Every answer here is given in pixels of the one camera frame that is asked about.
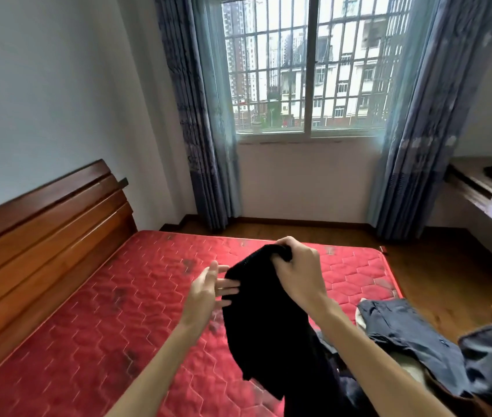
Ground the black garment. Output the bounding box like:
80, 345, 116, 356
222, 244, 359, 417

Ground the blue curtain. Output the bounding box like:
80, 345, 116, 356
154, 0, 243, 232
367, 0, 492, 242

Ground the person's right hand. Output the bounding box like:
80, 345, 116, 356
270, 236, 332, 318

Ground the wooden headboard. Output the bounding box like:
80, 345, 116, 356
0, 159, 138, 394

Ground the barred window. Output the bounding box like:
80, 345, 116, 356
222, 0, 414, 138

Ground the dark blue-grey garment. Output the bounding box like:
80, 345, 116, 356
315, 298, 492, 417

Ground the person's left forearm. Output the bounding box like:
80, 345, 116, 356
105, 323, 205, 417

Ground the red quilted mattress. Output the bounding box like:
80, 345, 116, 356
0, 230, 403, 417

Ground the person's left hand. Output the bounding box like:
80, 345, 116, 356
179, 260, 241, 334

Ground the wooden desk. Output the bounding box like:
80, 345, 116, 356
444, 157, 492, 244

